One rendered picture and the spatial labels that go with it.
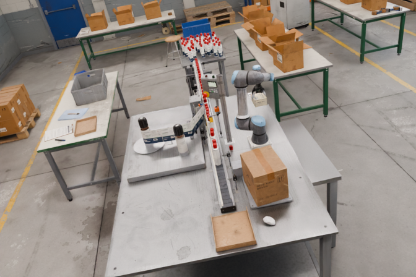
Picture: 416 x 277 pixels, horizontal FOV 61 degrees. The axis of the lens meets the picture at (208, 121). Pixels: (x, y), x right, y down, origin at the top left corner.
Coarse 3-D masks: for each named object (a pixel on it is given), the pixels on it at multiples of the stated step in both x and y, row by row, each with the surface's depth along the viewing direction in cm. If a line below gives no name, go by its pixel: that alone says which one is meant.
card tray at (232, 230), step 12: (216, 216) 250; (228, 216) 248; (240, 216) 246; (216, 228) 241; (228, 228) 239; (240, 228) 237; (252, 228) 231; (216, 240) 232; (228, 240) 231; (240, 240) 229; (252, 240) 228
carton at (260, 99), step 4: (256, 96) 351; (260, 96) 350; (264, 96) 348; (252, 100) 357; (256, 100) 345; (260, 100) 345; (264, 100) 346; (256, 104) 347; (260, 104) 348; (264, 104) 348
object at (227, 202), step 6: (216, 168) 289; (222, 168) 287; (222, 174) 281; (222, 180) 275; (222, 186) 269; (222, 192) 263; (228, 192) 262; (222, 198) 258; (228, 198) 257; (228, 204) 252
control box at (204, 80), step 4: (204, 76) 303; (208, 76) 301; (204, 80) 299; (208, 80) 297; (212, 80) 295; (216, 80) 293; (204, 84) 302; (204, 88) 304; (208, 88) 302; (216, 88) 298; (224, 88) 305; (204, 92) 306; (208, 92) 304; (208, 96) 307; (212, 96) 305; (216, 96) 303
